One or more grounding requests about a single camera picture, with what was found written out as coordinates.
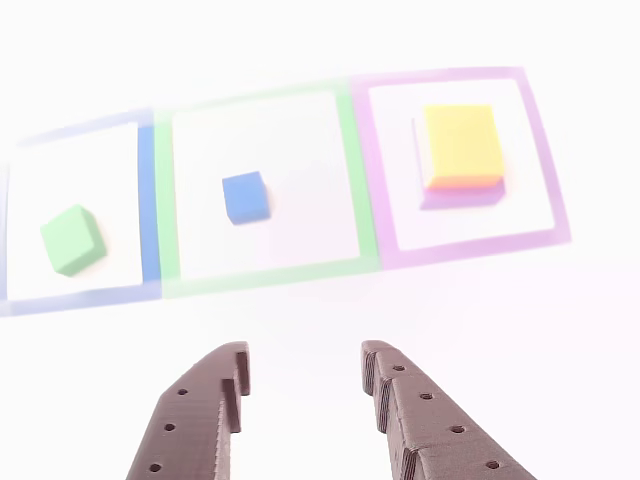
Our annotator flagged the green block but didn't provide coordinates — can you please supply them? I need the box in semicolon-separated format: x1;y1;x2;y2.
39;203;109;278

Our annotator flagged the small blue cube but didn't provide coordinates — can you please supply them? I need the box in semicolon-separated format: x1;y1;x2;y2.
222;171;274;226

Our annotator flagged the green tape square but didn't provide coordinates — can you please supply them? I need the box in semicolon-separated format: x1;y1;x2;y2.
152;82;384;300

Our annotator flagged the blue tape square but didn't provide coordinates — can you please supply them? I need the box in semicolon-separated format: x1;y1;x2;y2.
0;107;164;317

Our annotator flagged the purple block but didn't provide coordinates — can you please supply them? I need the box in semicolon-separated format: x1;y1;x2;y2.
412;117;506;211

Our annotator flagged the purple tape square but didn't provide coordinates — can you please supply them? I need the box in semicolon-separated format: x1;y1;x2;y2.
349;66;574;271

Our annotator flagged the orange block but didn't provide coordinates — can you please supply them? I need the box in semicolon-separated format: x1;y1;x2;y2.
422;104;505;191

